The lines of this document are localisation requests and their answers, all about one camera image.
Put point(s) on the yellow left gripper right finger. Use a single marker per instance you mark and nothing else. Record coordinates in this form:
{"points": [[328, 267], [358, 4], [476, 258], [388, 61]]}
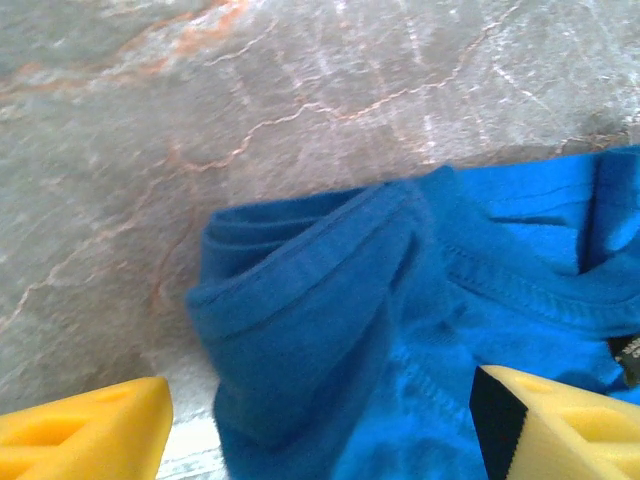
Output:
{"points": [[575, 440]]}

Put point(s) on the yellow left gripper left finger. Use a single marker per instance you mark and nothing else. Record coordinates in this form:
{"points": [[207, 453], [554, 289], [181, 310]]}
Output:
{"points": [[75, 435]]}

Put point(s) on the blue printed t-shirt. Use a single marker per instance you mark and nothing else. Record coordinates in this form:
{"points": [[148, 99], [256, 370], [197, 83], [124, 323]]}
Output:
{"points": [[350, 325]]}

